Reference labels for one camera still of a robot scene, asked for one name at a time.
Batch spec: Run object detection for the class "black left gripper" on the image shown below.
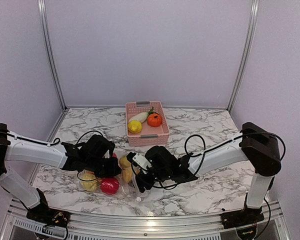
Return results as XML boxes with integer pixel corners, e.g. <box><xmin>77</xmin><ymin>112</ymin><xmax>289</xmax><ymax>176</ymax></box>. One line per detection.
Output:
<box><xmin>85</xmin><ymin>156</ymin><xmax>123</xmax><ymax>178</ymax></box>

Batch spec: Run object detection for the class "peach fake fruit with leaf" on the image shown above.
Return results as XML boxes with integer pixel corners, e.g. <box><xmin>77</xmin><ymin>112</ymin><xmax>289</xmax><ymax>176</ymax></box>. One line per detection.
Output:
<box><xmin>122</xmin><ymin>167</ymin><xmax>133</xmax><ymax>184</ymax></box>

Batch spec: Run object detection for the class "clear zip top bag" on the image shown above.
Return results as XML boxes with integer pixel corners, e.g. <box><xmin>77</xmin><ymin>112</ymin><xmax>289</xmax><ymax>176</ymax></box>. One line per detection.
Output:
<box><xmin>77</xmin><ymin>150</ymin><xmax>147</xmax><ymax>202</ymax></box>

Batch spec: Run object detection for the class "yellow fake lemon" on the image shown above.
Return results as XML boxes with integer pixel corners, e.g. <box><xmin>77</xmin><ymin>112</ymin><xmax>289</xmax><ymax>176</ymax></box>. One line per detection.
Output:
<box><xmin>127</xmin><ymin>120</ymin><xmax>142</xmax><ymax>134</ymax></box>

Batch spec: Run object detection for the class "orange fake pumpkin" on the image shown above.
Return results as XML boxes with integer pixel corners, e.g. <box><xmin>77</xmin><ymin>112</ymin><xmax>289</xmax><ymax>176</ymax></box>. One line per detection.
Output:
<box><xmin>147</xmin><ymin>113</ymin><xmax>163</xmax><ymax>128</ymax></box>

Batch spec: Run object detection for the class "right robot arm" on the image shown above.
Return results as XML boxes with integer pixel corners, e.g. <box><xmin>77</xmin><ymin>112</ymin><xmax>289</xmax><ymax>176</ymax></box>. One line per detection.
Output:
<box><xmin>127</xmin><ymin>122</ymin><xmax>286</xmax><ymax>224</ymax></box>

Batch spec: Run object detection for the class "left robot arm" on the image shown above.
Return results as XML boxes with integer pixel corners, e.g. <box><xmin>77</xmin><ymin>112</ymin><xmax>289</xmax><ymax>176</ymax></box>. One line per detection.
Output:
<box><xmin>0</xmin><ymin>123</ymin><xmax>122</xmax><ymax>223</ymax></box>

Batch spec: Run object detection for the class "red fake pepper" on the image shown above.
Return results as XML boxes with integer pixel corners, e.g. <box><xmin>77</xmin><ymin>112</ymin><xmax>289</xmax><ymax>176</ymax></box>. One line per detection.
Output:
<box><xmin>100</xmin><ymin>177</ymin><xmax>120</xmax><ymax>195</ymax></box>

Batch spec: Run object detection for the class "pale yellow fake fruit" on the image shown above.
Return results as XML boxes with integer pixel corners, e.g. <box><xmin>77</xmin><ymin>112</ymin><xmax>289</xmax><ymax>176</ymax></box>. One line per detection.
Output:
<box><xmin>79</xmin><ymin>172</ymin><xmax>101</xmax><ymax>192</ymax></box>

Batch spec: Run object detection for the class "pink perforated plastic basket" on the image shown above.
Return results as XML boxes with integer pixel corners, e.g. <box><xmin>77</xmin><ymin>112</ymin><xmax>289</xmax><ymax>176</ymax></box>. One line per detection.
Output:
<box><xmin>125</xmin><ymin>101</ymin><xmax>170</xmax><ymax>147</ymax></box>

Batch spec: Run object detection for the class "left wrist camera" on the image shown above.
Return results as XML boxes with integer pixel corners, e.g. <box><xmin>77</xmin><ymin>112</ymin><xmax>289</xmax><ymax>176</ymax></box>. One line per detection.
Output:
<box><xmin>103</xmin><ymin>141</ymin><xmax>116</xmax><ymax>158</ymax></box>

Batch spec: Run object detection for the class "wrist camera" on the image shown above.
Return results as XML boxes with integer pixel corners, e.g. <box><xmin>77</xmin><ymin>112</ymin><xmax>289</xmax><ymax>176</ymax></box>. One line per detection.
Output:
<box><xmin>126</xmin><ymin>152</ymin><xmax>152</xmax><ymax>173</ymax></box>
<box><xmin>103</xmin><ymin>141</ymin><xmax>116</xmax><ymax>158</ymax></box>

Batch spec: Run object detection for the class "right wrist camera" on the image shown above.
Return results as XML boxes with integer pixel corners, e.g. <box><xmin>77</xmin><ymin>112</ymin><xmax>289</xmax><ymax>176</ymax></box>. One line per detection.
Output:
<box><xmin>126</xmin><ymin>152</ymin><xmax>152</xmax><ymax>173</ymax></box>

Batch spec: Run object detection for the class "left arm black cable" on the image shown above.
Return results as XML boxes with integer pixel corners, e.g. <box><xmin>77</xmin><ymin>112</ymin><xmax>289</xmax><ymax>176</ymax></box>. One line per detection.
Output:
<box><xmin>0</xmin><ymin>130</ymin><xmax>108</xmax><ymax>182</ymax></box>

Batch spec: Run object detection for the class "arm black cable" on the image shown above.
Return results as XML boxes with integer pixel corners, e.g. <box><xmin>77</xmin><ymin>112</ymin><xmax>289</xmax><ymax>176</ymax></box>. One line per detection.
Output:
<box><xmin>129</xmin><ymin>132</ymin><xmax>286</xmax><ymax>191</ymax></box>
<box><xmin>0</xmin><ymin>130</ymin><xmax>108</xmax><ymax>182</ymax></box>

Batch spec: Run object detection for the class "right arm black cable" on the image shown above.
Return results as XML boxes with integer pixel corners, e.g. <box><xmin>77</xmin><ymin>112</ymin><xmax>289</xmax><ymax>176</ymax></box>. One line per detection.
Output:
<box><xmin>129</xmin><ymin>132</ymin><xmax>286</xmax><ymax>191</ymax></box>

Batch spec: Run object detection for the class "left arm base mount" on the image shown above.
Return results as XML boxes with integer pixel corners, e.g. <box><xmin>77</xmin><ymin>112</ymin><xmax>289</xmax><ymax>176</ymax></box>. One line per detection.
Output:
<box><xmin>26</xmin><ymin>188</ymin><xmax>70</xmax><ymax>228</ymax></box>

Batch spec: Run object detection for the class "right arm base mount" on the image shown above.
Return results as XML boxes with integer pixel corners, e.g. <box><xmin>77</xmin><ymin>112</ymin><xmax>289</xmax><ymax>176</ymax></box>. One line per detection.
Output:
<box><xmin>221</xmin><ymin>208</ymin><xmax>265</xmax><ymax>229</ymax></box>

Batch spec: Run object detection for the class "front aluminium rail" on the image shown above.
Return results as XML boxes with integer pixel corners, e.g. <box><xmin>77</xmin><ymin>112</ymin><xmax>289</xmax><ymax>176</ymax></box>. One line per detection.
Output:
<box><xmin>4</xmin><ymin>197</ymin><xmax>291</xmax><ymax>240</ymax></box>

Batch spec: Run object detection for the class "left aluminium frame post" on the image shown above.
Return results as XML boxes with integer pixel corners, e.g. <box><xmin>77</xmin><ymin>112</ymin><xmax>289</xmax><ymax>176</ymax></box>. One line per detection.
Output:
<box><xmin>37</xmin><ymin>0</ymin><xmax>67</xmax><ymax>111</ymax></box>

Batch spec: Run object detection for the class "aluminium frame post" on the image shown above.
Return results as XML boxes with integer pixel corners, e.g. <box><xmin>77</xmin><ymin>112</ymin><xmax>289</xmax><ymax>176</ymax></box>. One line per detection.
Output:
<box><xmin>227</xmin><ymin>0</ymin><xmax>260</xmax><ymax>113</ymax></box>
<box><xmin>37</xmin><ymin>0</ymin><xmax>67</xmax><ymax>111</ymax></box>

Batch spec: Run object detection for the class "right aluminium frame post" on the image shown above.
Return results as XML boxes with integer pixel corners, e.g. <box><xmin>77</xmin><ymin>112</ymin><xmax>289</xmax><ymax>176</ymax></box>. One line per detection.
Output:
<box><xmin>227</xmin><ymin>0</ymin><xmax>260</xmax><ymax>113</ymax></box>

